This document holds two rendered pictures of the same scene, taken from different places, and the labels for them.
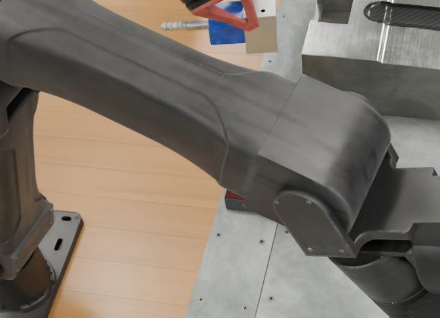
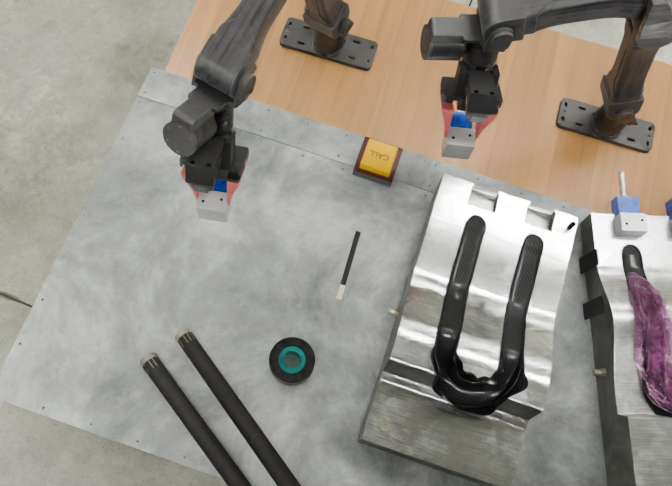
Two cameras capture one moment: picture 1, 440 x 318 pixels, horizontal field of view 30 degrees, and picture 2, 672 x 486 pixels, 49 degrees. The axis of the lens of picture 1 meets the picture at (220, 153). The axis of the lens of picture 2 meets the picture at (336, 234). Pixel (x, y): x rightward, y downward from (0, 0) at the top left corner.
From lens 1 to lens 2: 95 cm
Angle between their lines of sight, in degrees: 40
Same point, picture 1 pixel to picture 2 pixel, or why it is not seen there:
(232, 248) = (337, 140)
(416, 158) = (384, 246)
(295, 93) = (240, 49)
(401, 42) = (446, 232)
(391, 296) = not seen: hidden behind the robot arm
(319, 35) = (459, 186)
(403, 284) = not seen: hidden behind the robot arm
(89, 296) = (319, 73)
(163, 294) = (315, 106)
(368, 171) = (211, 79)
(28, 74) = not seen: outside the picture
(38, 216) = (324, 24)
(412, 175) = (217, 104)
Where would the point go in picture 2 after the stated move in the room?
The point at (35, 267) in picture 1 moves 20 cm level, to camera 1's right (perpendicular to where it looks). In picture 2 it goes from (323, 39) to (328, 127)
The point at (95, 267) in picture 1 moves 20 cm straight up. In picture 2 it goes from (336, 76) to (344, 16)
